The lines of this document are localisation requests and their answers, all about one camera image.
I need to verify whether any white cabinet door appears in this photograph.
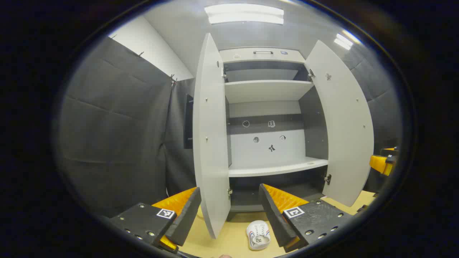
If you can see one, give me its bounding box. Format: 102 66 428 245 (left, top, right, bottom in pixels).
304 40 374 207
193 33 231 240

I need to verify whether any white shoe cabinet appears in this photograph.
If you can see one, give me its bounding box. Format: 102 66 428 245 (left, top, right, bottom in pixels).
193 33 374 240

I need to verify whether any white canvas shoe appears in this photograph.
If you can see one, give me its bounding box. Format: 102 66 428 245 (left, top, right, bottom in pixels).
246 220 271 251

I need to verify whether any white cabinet shelf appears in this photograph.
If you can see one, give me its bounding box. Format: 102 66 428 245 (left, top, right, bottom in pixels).
225 80 314 104
228 157 328 178

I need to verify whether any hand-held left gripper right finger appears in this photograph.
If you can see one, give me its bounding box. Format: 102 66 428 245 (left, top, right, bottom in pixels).
259 183 355 253

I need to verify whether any black backdrop cloth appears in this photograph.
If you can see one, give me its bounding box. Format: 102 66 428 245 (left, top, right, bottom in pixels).
57 36 402 217

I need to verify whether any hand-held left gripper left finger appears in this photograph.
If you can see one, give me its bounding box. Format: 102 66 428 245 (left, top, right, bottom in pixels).
109 186 202 254

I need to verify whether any large ceiling light panel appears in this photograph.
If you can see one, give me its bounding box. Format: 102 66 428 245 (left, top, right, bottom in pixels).
204 4 284 25

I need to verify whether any small ceiling light panel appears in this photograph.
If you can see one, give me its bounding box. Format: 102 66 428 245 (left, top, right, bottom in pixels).
333 30 361 51

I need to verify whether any black door handle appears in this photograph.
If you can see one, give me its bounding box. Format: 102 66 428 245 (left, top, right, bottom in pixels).
184 94 194 149

